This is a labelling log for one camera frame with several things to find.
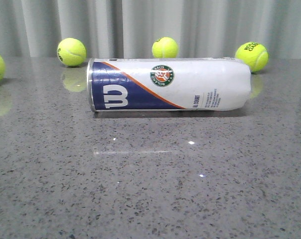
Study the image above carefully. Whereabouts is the white blue tennis ball can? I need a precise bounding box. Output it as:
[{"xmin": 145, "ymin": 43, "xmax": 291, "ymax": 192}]
[{"xmin": 86, "ymin": 58, "xmax": 251, "ymax": 112}]

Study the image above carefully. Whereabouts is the centre tennis ball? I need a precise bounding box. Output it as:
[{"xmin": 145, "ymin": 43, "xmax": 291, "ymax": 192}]
[{"xmin": 152, "ymin": 37, "xmax": 178, "ymax": 58}]

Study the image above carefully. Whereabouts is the right tennis ball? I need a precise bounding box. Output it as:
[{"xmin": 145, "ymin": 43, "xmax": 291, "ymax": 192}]
[{"xmin": 235, "ymin": 42, "xmax": 269, "ymax": 73}]

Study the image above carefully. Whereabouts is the grey pleated curtain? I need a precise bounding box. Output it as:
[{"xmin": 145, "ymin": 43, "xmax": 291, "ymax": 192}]
[{"xmin": 0, "ymin": 0, "xmax": 301, "ymax": 59}]

